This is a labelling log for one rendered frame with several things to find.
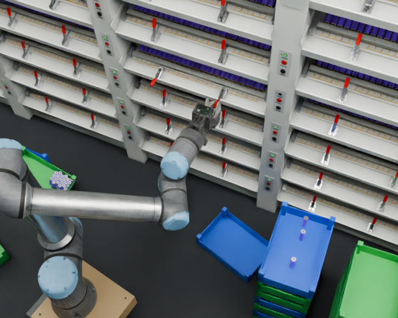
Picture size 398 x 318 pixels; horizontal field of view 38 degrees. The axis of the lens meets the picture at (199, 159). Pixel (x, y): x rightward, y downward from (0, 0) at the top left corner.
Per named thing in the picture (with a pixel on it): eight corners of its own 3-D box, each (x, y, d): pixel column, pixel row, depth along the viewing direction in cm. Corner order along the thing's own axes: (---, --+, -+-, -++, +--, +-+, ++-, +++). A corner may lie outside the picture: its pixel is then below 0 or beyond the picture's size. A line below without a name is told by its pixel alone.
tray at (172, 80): (266, 118, 217) (263, 111, 208) (126, 71, 233) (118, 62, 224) (284, 71, 220) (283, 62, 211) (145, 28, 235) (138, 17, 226)
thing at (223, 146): (260, 172, 251) (258, 165, 237) (138, 127, 266) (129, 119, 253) (277, 130, 253) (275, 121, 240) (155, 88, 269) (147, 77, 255)
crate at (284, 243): (312, 300, 200) (314, 292, 193) (256, 281, 205) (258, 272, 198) (333, 226, 215) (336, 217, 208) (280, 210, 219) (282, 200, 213)
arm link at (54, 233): (51, 270, 237) (-32, 176, 175) (52, 233, 247) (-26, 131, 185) (87, 265, 236) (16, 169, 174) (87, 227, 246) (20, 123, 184)
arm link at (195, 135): (199, 158, 199) (174, 149, 202) (205, 149, 202) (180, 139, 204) (199, 141, 192) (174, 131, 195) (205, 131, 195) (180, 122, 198)
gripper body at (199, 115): (217, 108, 202) (203, 130, 195) (216, 124, 209) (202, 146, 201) (198, 101, 204) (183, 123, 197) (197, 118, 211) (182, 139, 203)
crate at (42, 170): (74, 182, 286) (76, 176, 279) (53, 215, 276) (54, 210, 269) (21, 151, 283) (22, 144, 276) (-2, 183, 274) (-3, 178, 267)
